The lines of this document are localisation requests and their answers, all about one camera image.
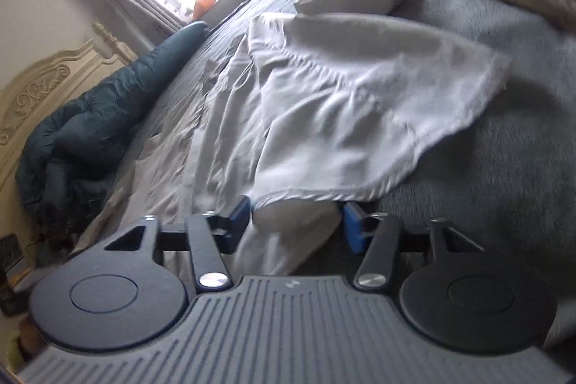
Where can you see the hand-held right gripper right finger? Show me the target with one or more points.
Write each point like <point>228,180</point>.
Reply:
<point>353,226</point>

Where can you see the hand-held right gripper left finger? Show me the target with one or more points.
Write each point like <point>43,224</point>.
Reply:
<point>240,220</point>

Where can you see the white shirt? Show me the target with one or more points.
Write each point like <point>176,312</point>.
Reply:
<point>337,109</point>

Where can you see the grey bed sheet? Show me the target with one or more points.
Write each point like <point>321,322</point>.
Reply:
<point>495,168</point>

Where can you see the teal duvet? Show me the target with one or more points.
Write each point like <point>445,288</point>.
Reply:
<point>112,109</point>

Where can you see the orange bag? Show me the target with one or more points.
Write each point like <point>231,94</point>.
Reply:
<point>204,4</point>

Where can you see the black speaker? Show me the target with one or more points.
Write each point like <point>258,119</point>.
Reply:
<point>11,271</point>

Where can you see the cream carved headboard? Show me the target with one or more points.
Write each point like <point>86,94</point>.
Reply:
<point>40,91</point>

